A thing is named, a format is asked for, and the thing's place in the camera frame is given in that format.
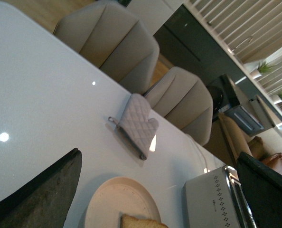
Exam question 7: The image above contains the grey quilted oven mitt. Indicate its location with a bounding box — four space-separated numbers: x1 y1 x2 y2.
108 94 159 161

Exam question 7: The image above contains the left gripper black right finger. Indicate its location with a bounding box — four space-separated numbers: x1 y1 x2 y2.
236 152 282 228

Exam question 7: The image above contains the beige chair right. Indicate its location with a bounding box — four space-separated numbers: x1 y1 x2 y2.
144 66 213 146

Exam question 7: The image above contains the toast bread slice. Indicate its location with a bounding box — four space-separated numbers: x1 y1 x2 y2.
120 214 168 228

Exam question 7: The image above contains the dark grey washing machine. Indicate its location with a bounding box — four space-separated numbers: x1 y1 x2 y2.
207 74 240 122

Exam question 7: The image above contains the cream chrome two-slot toaster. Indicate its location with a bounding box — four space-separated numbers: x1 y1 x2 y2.
182 165 257 228

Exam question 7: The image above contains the beige chair left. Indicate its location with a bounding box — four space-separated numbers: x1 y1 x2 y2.
53 0 160 95

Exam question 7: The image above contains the white pillar cabinet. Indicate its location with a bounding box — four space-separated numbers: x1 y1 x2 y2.
127 0 185 35

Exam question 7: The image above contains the beige chair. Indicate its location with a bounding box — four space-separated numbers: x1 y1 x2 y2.
53 0 160 95
144 66 213 146

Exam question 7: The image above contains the dark grey kitchen counter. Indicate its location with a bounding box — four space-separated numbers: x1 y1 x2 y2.
154 5 282 122

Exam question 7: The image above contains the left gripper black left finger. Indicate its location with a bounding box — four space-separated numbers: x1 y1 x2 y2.
0 148 82 228

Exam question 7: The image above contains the small potted green plant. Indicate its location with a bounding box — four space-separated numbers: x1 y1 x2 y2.
249 59 277 79

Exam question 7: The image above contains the beige round plate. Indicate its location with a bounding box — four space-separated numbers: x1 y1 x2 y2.
82 177 161 228

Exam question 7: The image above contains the white power cable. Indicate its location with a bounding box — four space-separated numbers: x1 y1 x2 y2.
185 134 225 173

